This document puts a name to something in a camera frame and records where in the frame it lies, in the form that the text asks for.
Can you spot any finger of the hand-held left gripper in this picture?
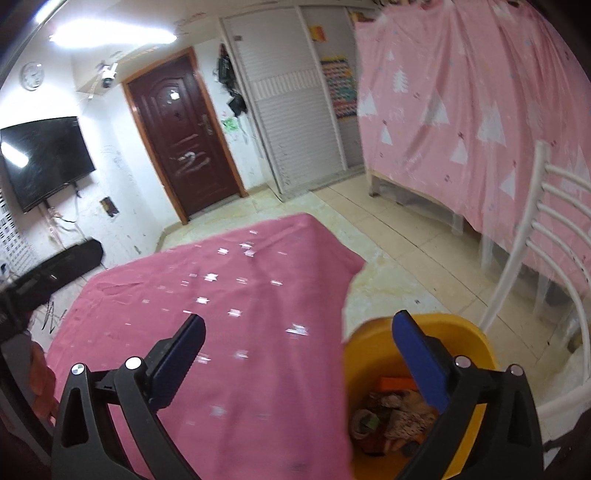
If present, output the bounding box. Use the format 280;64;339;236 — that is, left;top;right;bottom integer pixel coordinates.
17;237;105;297

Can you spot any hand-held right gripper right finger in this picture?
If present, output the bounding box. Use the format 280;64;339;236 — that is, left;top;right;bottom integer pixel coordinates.
392;310;546;480

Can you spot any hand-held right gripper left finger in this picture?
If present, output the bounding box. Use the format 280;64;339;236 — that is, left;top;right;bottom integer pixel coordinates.
51;314;206;480

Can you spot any orange box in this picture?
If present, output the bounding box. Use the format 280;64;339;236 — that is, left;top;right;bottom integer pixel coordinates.
379;376;416;393

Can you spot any yellow plastic bin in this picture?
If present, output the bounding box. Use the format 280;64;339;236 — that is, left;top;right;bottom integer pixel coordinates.
342;314;502;480

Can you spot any pink star-print tablecloth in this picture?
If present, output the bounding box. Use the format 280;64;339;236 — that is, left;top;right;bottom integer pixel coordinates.
46;212;368;480

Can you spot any dark brown door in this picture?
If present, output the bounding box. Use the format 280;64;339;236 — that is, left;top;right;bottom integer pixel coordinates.
122;47;245;224

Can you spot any white metal chair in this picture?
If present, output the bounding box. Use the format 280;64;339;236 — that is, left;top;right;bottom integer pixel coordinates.
480;141;591;444

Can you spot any ceiling tube light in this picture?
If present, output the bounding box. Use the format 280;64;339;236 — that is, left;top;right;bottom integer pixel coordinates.
48;14;178;47

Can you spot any white louvred wardrobe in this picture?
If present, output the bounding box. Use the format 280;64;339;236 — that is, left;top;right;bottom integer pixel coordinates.
219;4;370;199

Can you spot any large black hanging bag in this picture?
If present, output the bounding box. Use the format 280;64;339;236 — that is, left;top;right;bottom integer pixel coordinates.
216;44;234;84

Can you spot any colourful grid poster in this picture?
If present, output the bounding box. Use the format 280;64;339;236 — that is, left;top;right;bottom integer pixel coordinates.
320;55;358;120

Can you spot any pink tree-print curtain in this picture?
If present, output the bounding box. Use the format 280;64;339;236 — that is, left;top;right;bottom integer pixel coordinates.
353;0;591;301

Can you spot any eye test wall chart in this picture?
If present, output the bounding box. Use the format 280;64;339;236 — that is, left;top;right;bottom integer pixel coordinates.
0;189;38;278

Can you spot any black wall television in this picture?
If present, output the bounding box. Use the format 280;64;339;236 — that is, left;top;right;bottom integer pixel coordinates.
0;116;97;213

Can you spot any round white wall clock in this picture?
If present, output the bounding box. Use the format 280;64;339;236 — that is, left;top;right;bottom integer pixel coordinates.
21;62;44;90

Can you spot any white security camera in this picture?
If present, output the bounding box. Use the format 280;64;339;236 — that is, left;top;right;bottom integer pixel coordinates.
98;62;120;88

